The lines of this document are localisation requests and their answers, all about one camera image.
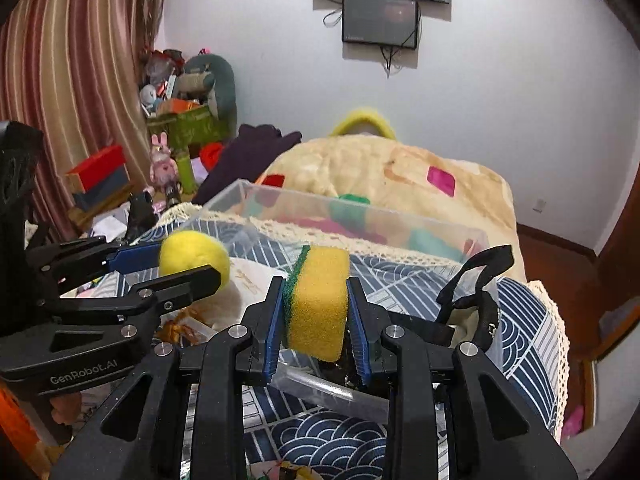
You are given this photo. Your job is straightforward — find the person's left hand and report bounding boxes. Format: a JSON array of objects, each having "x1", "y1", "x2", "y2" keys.
[{"x1": 50, "y1": 394, "x2": 83, "y2": 426}]

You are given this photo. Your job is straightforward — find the red soft item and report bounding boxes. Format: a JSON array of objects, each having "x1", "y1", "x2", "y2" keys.
[{"x1": 199, "y1": 142, "x2": 225, "y2": 169}]

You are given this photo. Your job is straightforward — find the dark purple cloth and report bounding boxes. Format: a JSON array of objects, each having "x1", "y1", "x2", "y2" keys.
[{"x1": 192, "y1": 123, "x2": 304, "y2": 207}]

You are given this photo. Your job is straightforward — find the red box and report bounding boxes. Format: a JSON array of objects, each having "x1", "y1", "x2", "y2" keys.
[{"x1": 64, "y1": 144, "x2": 130, "y2": 195}]

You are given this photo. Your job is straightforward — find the pink bunny figure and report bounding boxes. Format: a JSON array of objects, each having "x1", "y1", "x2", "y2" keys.
[{"x1": 149, "y1": 132, "x2": 180, "y2": 192}]

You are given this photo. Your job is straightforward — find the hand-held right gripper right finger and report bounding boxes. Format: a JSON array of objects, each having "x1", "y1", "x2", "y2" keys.
[{"x1": 346, "y1": 276, "x2": 581, "y2": 480}]

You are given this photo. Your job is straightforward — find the yellow fleece blanket coloured squares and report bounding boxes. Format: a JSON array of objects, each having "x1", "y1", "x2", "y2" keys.
[{"x1": 254, "y1": 135, "x2": 527, "y2": 283}]

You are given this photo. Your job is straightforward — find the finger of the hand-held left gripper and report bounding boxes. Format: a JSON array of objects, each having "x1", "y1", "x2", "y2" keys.
[
  {"x1": 27, "y1": 236, "x2": 167, "y2": 287},
  {"x1": 40, "y1": 264, "x2": 224, "y2": 327}
]

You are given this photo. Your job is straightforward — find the green soft ball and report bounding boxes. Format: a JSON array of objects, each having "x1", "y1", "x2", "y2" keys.
[{"x1": 336, "y1": 193, "x2": 372, "y2": 227}]

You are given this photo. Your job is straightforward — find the wooden door frame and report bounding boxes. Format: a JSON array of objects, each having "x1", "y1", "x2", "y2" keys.
[{"x1": 580, "y1": 150, "x2": 640, "y2": 441}]

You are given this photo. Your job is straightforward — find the teal soft block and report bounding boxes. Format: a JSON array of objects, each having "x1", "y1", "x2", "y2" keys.
[{"x1": 409, "y1": 229, "x2": 453, "y2": 258}]

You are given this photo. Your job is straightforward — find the yellow plush ring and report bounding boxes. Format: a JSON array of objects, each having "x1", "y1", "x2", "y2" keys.
[{"x1": 328, "y1": 106, "x2": 399, "y2": 140}]

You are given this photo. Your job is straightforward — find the yellow felt ball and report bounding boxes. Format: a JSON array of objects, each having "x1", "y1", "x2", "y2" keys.
[{"x1": 159, "y1": 230, "x2": 232, "y2": 292}]

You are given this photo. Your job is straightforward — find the black wall-mounted box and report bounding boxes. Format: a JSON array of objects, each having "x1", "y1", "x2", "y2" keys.
[{"x1": 341, "y1": 0, "x2": 420, "y2": 50}]

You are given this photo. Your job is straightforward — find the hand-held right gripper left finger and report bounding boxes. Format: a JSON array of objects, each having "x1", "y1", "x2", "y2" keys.
[{"x1": 50, "y1": 275, "x2": 287, "y2": 480}]

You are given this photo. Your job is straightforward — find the small clear plastic box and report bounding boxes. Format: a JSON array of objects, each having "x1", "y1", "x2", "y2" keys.
[{"x1": 267, "y1": 359, "x2": 401, "y2": 412}]

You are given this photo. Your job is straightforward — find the large clear plastic box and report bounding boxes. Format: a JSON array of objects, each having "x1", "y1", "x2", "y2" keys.
[{"x1": 202, "y1": 179, "x2": 492, "y2": 273}]

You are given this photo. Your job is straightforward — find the striped curtain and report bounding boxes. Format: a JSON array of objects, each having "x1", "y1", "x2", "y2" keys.
[{"x1": 0, "y1": 0, "x2": 172, "y2": 243}]

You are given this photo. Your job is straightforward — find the yellow sponge with green scourer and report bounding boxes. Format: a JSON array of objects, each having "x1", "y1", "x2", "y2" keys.
[{"x1": 282, "y1": 245, "x2": 351, "y2": 364}]

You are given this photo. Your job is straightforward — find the green basket of toys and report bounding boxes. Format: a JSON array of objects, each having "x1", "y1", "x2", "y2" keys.
[{"x1": 146, "y1": 104, "x2": 232, "y2": 150}]

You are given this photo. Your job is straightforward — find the grey-green plush toy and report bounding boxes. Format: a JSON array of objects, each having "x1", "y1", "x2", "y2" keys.
[{"x1": 172, "y1": 52, "x2": 239, "y2": 127}]

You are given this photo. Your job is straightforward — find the black toy figure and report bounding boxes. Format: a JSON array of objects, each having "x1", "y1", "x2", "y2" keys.
[{"x1": 127, "y1": 192, "x2": 160, "y2": 242}]

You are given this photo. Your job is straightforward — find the black hanging cables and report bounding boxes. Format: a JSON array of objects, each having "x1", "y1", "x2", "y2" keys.
[{"x1": 379, "y1": 44, "x2": 402, "y2": 79}]

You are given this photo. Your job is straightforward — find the black strap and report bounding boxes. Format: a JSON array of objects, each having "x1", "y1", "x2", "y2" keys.
[{"x1": 436, "y1": 244, "x2": 516, "y2": 352}]

